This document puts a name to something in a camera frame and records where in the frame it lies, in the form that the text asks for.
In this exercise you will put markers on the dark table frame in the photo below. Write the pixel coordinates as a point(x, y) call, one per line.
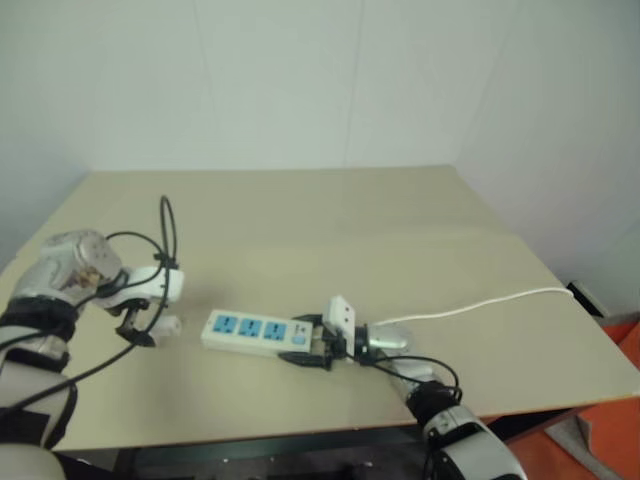
point(280, 450)

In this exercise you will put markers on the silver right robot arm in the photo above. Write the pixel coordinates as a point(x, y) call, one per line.
point(440, 400)

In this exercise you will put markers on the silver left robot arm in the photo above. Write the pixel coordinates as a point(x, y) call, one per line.
point(45, 280)

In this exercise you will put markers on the white power strip blue sockets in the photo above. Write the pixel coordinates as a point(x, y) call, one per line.
point(250, 331)

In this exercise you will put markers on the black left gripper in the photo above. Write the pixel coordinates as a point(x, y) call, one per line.
point(131, 317)

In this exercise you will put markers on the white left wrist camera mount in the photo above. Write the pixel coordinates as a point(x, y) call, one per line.
point(150, 280)

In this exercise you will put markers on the white plug adapter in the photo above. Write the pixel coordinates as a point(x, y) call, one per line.
point(341, 316)

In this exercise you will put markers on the white charger plug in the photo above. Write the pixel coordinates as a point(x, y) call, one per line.
point(169, 326)

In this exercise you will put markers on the grey cloth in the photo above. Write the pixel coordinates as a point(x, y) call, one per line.
point(575, 430)

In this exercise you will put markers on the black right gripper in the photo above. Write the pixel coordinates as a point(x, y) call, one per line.
point(331, 346)

